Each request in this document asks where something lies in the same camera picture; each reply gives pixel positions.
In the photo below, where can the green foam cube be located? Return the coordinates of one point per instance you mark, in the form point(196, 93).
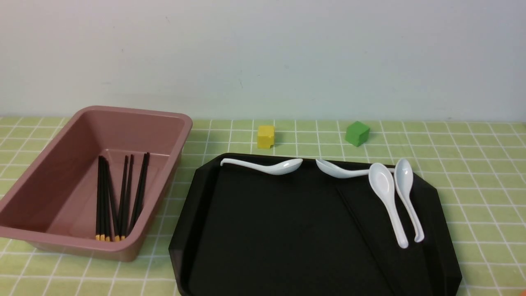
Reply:
point(357, 133)

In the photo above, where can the pink plastic bin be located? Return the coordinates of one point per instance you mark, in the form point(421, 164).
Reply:
point(52, 206)

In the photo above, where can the white spoon far left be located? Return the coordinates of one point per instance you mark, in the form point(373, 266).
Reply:
point(285, 167)

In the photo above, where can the yellow foam cube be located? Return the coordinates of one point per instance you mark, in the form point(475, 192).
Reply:
point(265, 136)

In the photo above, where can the green checked tablecloth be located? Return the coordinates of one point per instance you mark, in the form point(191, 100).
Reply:
point(479, 169)

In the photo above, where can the white spoon middle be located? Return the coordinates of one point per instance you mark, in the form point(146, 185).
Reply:
point(338, 172)

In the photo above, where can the black plastic tray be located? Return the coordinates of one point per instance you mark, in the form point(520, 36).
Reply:
point(242, 232)

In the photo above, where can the black chopstick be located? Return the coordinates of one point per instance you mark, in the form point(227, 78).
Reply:
point(142, 193)
point(102, 213)
point(106, 203)
point(379, 259)
point(118, 233)
point(99, 202)
point(139, 193)
point(128, 186)

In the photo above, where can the white spoon far right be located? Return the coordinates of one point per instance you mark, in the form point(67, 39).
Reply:
point(403, 177)

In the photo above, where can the white spoon large bowl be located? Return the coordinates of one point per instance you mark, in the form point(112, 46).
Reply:
point(382, 183)

